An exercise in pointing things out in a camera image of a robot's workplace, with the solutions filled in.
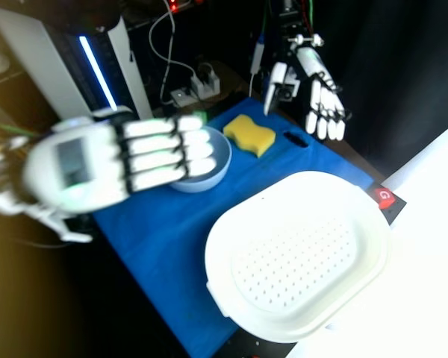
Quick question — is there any white power strip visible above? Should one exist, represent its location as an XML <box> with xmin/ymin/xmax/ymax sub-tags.
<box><xmin>170</xmin><ymin>63</ymin><xmax>222</xmax><ymax>106</ymax></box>

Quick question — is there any white perforated drain tray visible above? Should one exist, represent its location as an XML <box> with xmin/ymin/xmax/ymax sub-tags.
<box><xmin>204</xmin><ymin>170</ymin><xmax>393</xmax><ymax>344</ymax></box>

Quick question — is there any yellow and green sponge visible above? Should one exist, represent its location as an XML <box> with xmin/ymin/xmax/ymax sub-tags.
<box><xmin>223</xmin><ymin>113</ymin><xmax>277</xmax><ymax>159</ymax></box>

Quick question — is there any white cable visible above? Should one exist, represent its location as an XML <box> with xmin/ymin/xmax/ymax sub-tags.
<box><xmin>148</xmin><ymin>0</ymin><xmax>201</xmax><ymax>104</ymax></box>

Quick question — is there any light blue bowl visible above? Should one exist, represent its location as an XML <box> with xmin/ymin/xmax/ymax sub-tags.
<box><xmin>169</xmin><ymin>125</ymin><xmax>233</xmax><ymax>194</ymax></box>

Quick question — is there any red letter G block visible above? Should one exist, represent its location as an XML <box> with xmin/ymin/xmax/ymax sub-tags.
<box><xmin>373</xmin><ymin>186</ymin><xmax>397</xmax><ymax>210</ymax></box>

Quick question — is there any white column with blue light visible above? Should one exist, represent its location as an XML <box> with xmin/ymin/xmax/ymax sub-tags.
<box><xmin>0</xmin><ymin>3</ymin><xmax>154</xmax><ymax>120</ymax></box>

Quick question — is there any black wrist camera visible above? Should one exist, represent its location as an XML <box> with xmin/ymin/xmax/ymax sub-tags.
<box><xmin>277</xmin><ymin>82</ymin><xmax>300</xmax><ymax>102</ymax></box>

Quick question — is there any white plug with cable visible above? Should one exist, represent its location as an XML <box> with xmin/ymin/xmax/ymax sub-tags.
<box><xmin>249</xmin><ymin>31</ymin><xmax>267</xmax><ymax>98</ymax></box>

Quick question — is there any blue cloth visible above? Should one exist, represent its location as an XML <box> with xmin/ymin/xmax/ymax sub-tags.
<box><xmin>93</xmin><ymin>97</ymin><xmax>376</xmax><ymax>358</ymax></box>

